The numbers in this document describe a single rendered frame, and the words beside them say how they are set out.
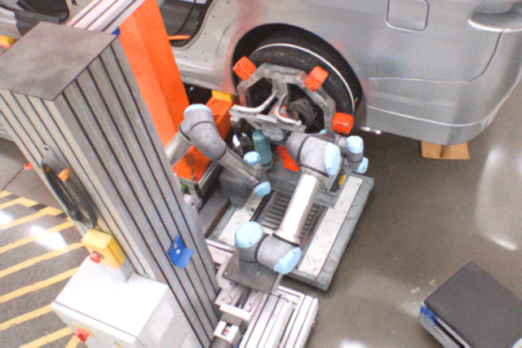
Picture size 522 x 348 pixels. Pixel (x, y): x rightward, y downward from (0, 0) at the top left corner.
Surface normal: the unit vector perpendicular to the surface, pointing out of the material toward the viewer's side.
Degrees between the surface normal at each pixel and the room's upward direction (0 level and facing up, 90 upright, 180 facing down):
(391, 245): 0
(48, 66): 0
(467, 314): 0
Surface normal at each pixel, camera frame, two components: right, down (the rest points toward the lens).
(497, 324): -0.12, -0.67
